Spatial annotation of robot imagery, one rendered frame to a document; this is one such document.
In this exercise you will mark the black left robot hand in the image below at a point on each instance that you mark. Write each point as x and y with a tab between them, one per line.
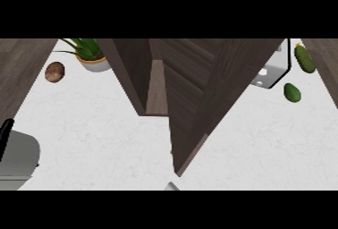
6	131

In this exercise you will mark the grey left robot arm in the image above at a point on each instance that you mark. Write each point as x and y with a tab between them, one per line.
18	161

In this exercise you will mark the dark wood cabinet body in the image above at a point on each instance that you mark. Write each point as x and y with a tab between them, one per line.
132	68

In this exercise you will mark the dark wood cabinet door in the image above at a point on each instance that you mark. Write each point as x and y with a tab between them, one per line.
198	89

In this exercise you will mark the dark wood side panel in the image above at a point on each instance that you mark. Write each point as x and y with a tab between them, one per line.
326	62
19	65

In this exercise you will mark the brown potato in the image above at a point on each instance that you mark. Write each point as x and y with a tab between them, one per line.
55	72

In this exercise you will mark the green plant in white pot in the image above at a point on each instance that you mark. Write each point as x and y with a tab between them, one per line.
93	61

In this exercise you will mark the small pale grey angular piece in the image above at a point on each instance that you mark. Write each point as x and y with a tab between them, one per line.
171	187

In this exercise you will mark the small green avocado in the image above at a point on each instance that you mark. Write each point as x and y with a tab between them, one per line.
293	93

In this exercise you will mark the long green cucumber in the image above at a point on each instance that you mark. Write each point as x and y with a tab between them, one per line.
304	59

